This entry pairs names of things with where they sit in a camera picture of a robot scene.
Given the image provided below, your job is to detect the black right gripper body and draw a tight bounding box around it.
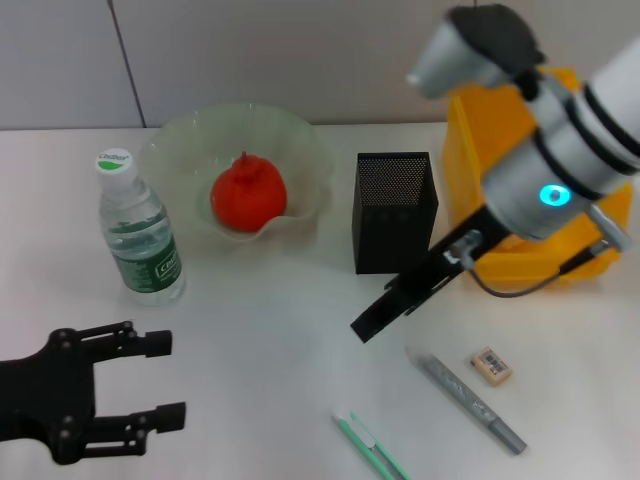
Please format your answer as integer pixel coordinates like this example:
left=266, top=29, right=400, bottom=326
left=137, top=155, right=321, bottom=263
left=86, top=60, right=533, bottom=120
left=383, top=203, right=510, bottom=317

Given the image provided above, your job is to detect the clear green-label water bottle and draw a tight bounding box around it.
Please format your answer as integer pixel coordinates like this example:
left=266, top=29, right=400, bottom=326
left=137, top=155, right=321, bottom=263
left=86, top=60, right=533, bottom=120
left=93, top=146, right=187, bottom=307

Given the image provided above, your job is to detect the grey marker pen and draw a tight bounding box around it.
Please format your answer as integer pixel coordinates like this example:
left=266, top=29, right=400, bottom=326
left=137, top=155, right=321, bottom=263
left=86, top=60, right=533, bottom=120
left=405, top=346, right=529, bottom=456

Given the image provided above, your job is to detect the yellow plastic bin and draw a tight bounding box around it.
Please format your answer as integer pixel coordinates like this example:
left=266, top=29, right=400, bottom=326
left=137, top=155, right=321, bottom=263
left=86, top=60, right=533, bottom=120
left=442, top=67, right=634, bottom=289

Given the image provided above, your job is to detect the green white pen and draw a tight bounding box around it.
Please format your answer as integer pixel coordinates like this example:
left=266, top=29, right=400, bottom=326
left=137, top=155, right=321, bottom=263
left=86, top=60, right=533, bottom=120
left=331, top=409, right=415, bottom=480

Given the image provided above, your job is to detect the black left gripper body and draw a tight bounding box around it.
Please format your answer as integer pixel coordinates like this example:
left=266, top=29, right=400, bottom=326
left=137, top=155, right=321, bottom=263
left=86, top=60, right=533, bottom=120
left=0, top=327, right=99, bottom=467

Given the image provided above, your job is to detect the beige eraser with barcode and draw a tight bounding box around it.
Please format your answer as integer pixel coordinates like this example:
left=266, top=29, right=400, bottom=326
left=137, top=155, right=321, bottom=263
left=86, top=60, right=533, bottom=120
left=468, top=347, right=515, bottom=387

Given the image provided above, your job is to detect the orange fruit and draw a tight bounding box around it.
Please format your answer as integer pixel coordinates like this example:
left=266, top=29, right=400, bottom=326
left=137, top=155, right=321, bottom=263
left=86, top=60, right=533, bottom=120
left=209, top=152, right=289, bottom=232

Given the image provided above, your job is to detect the right arm cable with connector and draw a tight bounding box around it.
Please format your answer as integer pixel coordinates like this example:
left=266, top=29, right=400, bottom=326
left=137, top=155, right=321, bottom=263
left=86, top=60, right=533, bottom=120
left=446, top=202, right=632, bottom=300

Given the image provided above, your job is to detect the green glass fruit plate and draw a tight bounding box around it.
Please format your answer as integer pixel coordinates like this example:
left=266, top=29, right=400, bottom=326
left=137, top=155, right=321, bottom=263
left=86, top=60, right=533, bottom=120
left=138, top=102, right=335, bottom=246

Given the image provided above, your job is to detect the black mesh pen holder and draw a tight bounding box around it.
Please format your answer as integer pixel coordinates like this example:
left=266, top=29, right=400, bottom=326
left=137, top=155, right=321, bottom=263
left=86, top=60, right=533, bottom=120
left=351, top=151, right=441, bottom=275

